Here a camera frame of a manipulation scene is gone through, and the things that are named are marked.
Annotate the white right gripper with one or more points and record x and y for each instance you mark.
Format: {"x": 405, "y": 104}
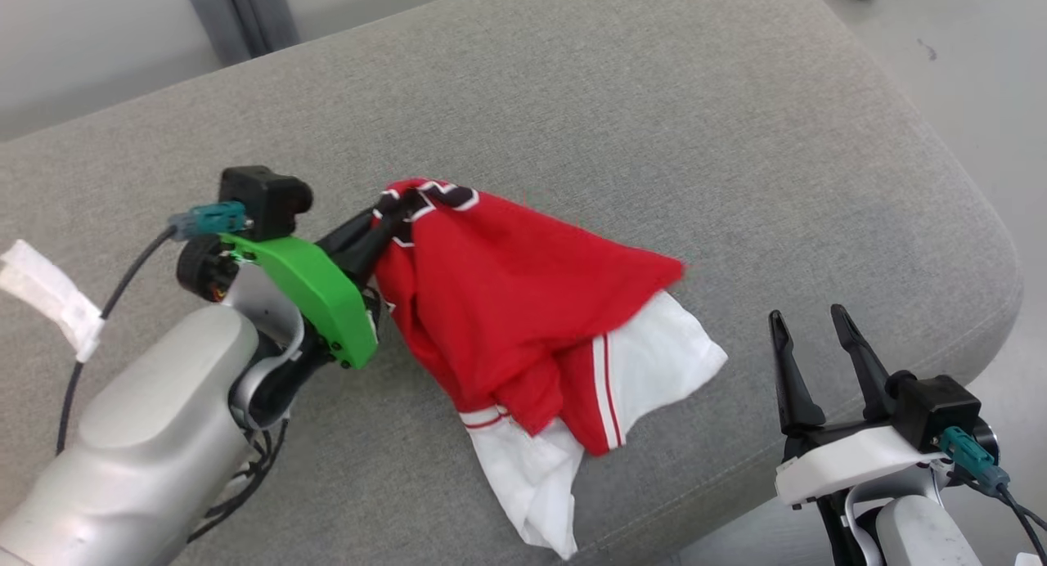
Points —
{"x": 851, "y": 464}

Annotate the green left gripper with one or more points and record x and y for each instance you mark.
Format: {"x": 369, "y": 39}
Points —
{"x": 315, "y": 288}

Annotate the red Bulls 23 jersey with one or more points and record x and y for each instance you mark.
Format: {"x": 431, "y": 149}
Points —
{"x": 507, "y": 304}

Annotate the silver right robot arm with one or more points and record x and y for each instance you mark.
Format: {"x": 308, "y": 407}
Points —
{"x": 916, "y": 533}

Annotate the white tape tag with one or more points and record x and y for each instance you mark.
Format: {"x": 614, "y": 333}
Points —
{"x": 49, "y": 292}
{"x": 1032, "y": 560}

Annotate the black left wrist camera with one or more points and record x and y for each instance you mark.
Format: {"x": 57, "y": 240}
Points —
{"x": 262, "y": 198}

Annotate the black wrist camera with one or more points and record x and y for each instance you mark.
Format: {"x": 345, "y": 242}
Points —
{"x": 936, "y": 406}
{"x": 262, "y": 198}

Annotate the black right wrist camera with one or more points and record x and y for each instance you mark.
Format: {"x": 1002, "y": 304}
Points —
{"x": 936, "y": 406}

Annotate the teal left camera connector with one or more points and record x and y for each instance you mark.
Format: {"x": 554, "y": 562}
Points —
{"x": 208, "y": 220}

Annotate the teal camera connector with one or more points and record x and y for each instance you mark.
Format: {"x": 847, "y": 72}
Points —
{"x": 973, "y": 460}
{"x": 208, "y": 220}

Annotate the teal right camera connector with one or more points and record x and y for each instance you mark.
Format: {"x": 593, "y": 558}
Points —
{"x": 973, "y": 460}

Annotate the grey metal partition post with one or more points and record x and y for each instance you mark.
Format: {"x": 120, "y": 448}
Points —
{"x": 241, "y": 14}

